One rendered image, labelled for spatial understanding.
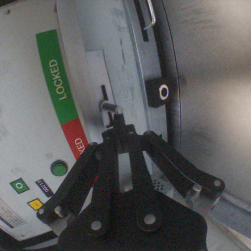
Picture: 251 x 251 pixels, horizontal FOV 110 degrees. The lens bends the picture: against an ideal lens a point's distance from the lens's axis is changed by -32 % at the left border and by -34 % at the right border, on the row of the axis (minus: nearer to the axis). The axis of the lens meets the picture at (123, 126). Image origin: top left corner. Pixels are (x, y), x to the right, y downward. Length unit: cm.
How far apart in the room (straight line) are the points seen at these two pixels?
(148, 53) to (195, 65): 10
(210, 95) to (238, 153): 14
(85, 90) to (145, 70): 14
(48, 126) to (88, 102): 8
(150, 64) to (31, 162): 30
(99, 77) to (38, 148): 16
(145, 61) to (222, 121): 20
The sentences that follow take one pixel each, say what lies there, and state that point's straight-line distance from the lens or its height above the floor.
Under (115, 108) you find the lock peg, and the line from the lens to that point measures 20.
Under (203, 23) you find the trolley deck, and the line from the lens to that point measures 28.
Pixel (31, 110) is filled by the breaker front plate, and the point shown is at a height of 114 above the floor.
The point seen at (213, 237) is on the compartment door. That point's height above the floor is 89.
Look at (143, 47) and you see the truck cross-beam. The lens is 29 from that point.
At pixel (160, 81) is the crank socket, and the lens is 28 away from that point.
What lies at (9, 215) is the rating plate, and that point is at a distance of 37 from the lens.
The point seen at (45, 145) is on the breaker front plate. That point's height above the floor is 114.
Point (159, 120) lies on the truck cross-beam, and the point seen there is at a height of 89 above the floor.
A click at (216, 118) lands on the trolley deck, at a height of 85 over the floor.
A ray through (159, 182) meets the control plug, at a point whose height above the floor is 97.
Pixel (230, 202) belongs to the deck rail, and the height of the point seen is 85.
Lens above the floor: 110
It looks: 25 degrees down
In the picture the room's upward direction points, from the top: 115 degrees counter-clockwise
